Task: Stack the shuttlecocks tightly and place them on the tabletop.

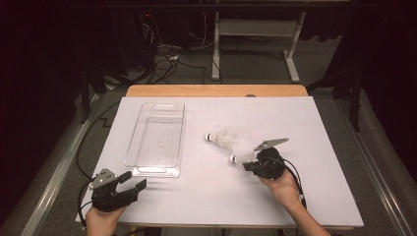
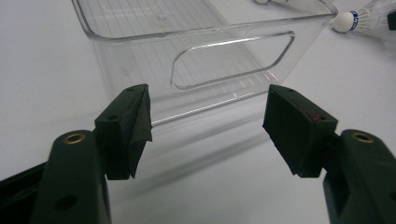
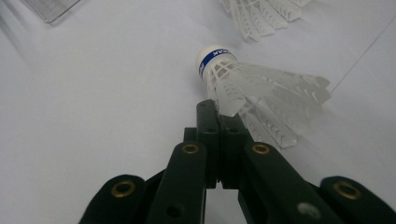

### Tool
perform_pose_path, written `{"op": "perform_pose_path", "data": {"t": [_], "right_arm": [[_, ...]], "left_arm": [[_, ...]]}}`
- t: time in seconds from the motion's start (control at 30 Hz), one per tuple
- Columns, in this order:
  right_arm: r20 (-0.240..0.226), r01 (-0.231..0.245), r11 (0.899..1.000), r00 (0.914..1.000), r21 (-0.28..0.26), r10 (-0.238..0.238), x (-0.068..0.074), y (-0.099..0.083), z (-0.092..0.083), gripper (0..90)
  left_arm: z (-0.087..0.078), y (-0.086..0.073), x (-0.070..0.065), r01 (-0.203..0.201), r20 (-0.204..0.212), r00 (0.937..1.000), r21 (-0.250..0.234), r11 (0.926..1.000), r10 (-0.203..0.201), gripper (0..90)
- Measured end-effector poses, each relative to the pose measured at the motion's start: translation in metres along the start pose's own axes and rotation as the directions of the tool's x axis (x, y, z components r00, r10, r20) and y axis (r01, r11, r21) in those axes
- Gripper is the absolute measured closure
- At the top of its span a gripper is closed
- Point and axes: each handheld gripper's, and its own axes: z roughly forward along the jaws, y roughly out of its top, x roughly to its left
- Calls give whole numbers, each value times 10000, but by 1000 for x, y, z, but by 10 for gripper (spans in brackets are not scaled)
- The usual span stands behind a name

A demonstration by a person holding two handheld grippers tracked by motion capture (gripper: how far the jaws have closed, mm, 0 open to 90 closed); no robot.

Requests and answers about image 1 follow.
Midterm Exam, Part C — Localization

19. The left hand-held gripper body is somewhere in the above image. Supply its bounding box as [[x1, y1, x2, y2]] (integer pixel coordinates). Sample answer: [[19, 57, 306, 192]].
[[89, 167, 139, 213]]

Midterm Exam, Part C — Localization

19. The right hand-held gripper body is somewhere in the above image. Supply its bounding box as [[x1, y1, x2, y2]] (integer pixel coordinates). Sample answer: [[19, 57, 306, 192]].
[[254, 137, 290, 181]]

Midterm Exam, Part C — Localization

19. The clear plastic container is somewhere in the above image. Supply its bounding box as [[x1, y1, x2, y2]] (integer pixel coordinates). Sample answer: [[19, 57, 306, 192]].
[[123, 101, 186, 179]]

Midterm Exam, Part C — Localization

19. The person's left hand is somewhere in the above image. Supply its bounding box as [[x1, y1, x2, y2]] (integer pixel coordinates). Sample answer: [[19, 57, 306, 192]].
[[86, 206, 127, 236]]

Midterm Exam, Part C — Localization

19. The person's right hand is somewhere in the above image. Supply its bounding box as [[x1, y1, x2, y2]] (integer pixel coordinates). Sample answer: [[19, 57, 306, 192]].
[[259, 173, 304, 210]]

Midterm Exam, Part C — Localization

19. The white table cover board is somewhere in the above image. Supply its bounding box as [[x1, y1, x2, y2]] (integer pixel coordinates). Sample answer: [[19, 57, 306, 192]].
[[75, 95, 365, 229]]

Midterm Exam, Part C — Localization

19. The black metal stand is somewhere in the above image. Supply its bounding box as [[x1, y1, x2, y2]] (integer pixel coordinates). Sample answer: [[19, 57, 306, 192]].
[[306, 65, 365, 132], [78, 62, 132, 124]]

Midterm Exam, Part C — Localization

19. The black computer case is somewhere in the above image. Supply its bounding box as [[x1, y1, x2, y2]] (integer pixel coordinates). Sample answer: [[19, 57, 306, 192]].
[[111, 11, 155, 70]]

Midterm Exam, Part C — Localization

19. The right hand-held gripper cable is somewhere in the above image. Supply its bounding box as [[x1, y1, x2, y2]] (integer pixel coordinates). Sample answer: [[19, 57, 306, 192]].
[[278, 156, 308, 209]]

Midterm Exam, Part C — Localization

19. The hand-held gripper cable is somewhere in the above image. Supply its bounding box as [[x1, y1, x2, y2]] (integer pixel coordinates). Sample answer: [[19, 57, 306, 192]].
[[278, 156, 308, 209], [77, 178, 96, 229]]

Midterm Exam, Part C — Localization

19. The left hand-held gripper cable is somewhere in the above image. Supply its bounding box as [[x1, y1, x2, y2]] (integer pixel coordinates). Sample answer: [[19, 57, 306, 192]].
[[77, 178, 96, 229]]

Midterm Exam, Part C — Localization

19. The black floor cable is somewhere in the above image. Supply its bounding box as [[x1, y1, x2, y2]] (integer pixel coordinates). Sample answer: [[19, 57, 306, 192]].
[[76, 99, 122, 180]]

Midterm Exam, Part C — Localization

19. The grey metal floor rail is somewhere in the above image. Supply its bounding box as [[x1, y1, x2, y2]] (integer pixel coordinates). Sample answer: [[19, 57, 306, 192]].
[[21, 92, 99, 236], [333, 97, 417, 236]]

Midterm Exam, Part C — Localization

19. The tangle of floor cables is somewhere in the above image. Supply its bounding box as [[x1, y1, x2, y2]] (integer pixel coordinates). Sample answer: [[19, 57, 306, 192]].
[[141, 13, 210, 85]]

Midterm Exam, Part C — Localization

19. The white metal stand frame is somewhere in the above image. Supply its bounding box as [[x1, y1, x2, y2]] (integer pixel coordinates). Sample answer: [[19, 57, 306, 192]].
[[210, 11, 308, 84]]

